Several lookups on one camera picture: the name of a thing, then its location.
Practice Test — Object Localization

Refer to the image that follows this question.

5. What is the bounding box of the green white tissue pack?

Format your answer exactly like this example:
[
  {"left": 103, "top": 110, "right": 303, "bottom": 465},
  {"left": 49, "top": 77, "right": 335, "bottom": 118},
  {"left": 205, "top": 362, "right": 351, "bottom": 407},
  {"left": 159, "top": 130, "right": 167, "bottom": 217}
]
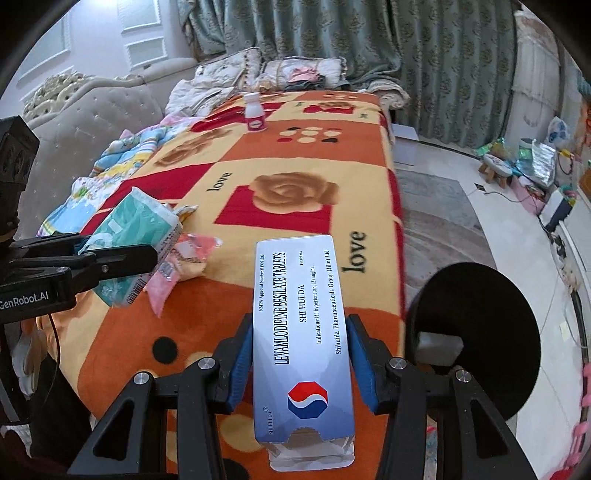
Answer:
[{"left": 81, "top": 187, "right": 182, "bottom": 307}]

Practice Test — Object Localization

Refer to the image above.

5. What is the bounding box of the white Levamlodipine tablet box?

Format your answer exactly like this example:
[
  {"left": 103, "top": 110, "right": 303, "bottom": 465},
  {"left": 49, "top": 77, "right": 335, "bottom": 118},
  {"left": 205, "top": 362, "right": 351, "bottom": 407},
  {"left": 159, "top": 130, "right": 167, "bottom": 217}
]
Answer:
[{"left": 252, "top": 235, "right": 355, "bottom": 472}]

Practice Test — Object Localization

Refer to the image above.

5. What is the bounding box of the black round trash bin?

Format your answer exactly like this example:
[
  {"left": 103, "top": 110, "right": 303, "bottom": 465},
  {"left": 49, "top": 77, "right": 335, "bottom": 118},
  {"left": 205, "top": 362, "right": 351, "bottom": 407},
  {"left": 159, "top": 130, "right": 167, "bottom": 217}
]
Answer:
[{"left": 405, "top": 262, "right": 541, "bottom": 420}]

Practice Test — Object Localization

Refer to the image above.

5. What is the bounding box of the pink plastic wrapper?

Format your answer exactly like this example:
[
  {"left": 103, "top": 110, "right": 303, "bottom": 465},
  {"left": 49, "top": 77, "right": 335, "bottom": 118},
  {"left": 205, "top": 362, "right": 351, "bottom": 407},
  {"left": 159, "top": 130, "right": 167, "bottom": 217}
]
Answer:
[{"left": 144, "top": 233, "right": 222, "bottom": 318}]

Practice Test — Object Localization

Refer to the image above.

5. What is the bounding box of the colourful cartoon baby quilt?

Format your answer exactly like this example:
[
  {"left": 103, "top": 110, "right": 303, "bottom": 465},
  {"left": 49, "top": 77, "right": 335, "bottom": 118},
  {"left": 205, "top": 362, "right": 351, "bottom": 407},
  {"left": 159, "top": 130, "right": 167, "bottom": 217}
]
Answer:
[{"left": 36, "top": 122, "right": 188, "bottom": 237}]

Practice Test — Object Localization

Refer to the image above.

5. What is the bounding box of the grey round floor rug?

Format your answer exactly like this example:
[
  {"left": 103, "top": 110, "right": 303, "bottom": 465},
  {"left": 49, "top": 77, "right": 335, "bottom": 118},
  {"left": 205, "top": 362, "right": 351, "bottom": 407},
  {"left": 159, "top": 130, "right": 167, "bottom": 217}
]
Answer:
[{"left": 397, "top": 170, "right": 496, "bottom": 301}]

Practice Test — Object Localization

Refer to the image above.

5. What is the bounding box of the grey tufted headboard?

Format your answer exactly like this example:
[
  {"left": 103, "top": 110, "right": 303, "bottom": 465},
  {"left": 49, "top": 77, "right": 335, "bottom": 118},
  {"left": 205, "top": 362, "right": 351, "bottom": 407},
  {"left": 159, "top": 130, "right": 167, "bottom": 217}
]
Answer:
[{"left": 16, "top": 58, "right": 197, "bottom": 238}]

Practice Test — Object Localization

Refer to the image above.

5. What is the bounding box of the orange red rose blanket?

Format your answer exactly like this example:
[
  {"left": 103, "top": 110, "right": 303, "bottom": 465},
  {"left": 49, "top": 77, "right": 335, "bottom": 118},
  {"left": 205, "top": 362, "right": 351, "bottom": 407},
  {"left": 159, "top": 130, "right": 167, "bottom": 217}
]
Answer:
[{"left": 45, "top": 91, "right": 404, "bottom": 415}]

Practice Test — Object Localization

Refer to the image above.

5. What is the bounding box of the white pink medicine bottle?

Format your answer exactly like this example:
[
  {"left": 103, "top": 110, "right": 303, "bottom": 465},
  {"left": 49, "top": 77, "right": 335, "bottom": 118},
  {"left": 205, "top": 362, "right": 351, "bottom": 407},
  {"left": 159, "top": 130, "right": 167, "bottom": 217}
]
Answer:
[{"left": 243, "top": 93, "right": 266, "bottom": 132}]

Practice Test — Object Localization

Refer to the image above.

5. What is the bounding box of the pile of white bedding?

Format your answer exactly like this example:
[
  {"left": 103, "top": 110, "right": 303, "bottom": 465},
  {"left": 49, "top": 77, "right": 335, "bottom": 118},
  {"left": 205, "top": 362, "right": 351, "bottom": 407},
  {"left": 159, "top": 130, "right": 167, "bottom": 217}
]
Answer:
[{"left": 164, "top": 47, "right": 411, "bottom": 118}]

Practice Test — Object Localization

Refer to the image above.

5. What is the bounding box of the small wooden stool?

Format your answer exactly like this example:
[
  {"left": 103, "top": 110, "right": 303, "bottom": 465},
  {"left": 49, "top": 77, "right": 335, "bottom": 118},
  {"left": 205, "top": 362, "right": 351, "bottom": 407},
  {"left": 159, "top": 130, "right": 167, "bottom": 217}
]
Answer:
[{"left": 478, "top": 154, "right": 513, "bottom": 188}]

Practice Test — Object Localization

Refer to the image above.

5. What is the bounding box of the white tv cabinet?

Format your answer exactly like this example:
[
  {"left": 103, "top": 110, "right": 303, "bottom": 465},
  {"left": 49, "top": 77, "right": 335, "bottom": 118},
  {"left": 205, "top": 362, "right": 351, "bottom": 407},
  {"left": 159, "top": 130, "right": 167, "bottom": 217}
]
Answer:
[{"left": 537, "top": 184, "right": 591, "bottom": 370}]

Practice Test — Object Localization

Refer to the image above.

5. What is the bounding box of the silver foil bag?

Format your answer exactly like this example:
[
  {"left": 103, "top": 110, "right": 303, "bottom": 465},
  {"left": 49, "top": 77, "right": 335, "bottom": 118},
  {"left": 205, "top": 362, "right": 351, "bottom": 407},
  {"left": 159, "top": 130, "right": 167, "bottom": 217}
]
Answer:
[{"left": 516, "top": 138, "right": 557, "bottom": 188}]

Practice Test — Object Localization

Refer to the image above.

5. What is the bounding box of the green patterned curtain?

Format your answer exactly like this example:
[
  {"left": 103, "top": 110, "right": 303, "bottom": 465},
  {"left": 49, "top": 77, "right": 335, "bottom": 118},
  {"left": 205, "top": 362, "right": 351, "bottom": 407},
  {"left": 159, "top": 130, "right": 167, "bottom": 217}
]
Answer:
[{"left": 176, "top": 0, "right": 517, "bottom": 148}]

